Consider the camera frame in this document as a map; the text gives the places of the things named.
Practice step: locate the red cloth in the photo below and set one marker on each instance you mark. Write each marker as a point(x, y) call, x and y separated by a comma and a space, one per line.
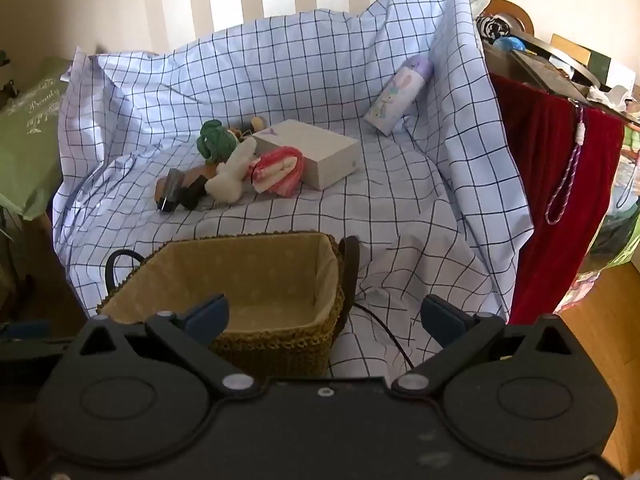
point(550, 175)

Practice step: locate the white plush rabbit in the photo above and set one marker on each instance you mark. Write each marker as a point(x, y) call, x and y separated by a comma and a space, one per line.
point(227, 182)

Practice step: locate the wooden chair back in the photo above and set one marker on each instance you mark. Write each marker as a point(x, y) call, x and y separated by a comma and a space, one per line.
point(517, 12)

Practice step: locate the green printed bag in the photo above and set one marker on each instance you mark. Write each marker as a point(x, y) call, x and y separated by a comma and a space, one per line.
point(30, 145)

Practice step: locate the small orange plush toy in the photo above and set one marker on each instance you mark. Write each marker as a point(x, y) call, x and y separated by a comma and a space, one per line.
point(237, 134)

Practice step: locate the colourful plastic bag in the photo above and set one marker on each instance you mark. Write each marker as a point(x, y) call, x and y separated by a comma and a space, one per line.
point(620, 220)

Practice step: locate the beige tape roll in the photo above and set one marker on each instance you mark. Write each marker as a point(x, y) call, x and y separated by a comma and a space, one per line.
point(258, 124)

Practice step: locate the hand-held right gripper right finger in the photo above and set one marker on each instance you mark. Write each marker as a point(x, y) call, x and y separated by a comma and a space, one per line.
point(440, 317)

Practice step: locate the checked white bed sheet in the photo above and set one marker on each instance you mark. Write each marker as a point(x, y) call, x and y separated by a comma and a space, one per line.
point(400, 200)

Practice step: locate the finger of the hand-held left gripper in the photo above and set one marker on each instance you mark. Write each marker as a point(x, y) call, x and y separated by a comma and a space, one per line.
point(25, 330)

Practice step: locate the white cardboard box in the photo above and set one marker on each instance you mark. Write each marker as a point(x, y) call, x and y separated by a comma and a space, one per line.
point(320, 155)

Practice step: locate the green plush toy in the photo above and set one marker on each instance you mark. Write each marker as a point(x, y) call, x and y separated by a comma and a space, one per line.
point(216, 141)

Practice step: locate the dark green box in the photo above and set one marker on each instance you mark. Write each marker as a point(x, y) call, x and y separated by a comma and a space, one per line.
point(599, 67)

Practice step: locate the brown leather case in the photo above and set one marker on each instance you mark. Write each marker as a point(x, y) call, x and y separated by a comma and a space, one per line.
point(192, 177)

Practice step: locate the woven basket with fabric lining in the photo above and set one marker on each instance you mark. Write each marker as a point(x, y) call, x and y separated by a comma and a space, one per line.
point(260, 280)

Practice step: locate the pink striped plush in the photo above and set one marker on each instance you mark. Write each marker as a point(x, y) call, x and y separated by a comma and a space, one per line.
point(280, 172)

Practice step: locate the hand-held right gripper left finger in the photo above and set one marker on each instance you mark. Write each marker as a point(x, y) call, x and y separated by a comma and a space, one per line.
point(207, 317)

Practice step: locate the black white striped cloth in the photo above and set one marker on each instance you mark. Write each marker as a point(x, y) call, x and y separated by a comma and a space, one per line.
point(492, 29)

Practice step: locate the pastel printed bottle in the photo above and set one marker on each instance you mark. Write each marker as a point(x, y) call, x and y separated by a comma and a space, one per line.
point(397, 95)

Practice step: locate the small black grey object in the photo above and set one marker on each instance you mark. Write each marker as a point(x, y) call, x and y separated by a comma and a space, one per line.
point(172, 190)

